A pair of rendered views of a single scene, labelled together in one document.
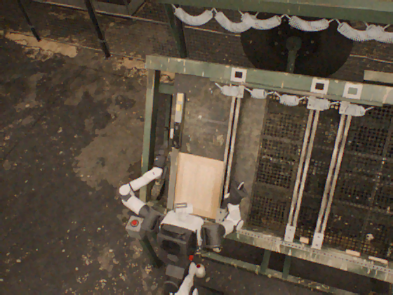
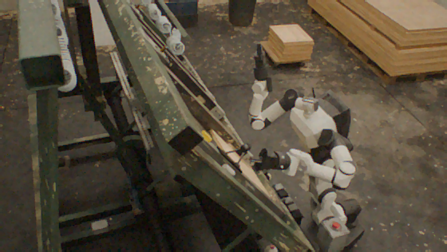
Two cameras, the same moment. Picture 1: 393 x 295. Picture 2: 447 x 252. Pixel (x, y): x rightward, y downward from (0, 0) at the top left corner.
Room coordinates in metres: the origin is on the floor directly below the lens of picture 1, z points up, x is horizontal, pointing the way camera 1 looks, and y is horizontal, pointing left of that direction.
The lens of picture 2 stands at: (3.01, 0.96, 2.70)
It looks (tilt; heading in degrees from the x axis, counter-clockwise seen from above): 38 degrees down; 217
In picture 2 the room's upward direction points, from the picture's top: 5 degrees clockwise
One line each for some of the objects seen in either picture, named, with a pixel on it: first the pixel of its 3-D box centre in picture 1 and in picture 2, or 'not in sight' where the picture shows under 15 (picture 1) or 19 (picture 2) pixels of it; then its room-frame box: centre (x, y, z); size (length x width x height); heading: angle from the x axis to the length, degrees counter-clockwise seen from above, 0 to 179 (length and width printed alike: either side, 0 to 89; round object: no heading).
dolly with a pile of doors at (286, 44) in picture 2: not in sight; (285, 45); (-1.49, -1.59, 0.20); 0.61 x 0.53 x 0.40; 57
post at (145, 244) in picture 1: (149, 250); not in sight; (1.45, 0.59, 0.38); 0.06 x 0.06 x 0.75; 63
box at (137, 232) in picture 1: (137, 228); (331, 236); (1.45, 0.59, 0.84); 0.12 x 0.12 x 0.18; 63
